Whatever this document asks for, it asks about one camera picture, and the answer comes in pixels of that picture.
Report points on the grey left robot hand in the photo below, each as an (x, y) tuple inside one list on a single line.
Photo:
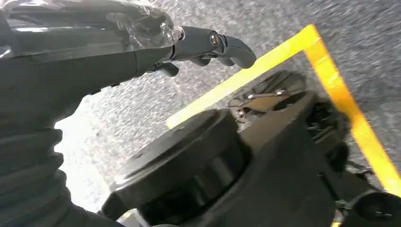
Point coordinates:
[(78, 47)]

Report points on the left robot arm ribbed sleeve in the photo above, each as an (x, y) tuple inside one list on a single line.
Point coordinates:
[(28, 175)]

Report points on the yellow floor tape square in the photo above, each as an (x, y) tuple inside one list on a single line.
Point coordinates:
[(338, 94)]

